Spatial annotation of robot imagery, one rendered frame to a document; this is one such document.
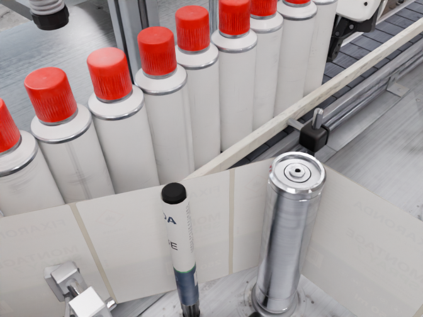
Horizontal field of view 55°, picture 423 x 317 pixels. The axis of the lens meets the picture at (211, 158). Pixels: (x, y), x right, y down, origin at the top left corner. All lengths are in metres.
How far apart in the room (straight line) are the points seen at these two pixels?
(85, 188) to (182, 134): 0.11
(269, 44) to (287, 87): 0.09
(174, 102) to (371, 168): 0.28
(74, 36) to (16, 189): 0.64
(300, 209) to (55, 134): 0.21
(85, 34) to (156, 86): 0.59
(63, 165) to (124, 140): 0.06
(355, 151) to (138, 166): 0.30
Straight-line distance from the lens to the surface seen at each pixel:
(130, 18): 0.53
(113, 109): 0.37
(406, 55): 0.80
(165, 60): 0.38
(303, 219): 0.29
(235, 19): 0.44
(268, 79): 0.52
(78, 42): 0.94
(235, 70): 0.46
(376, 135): 0.61
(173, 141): 0.43
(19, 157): 0.35
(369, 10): 0.60
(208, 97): 0.44
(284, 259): 0.33
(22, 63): 0.91
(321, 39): 0.58
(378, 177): 0.55
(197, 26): 0.41
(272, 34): 0.49
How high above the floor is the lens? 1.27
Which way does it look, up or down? 46 degrees down
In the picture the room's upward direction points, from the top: 2 degrees counter-clockwise
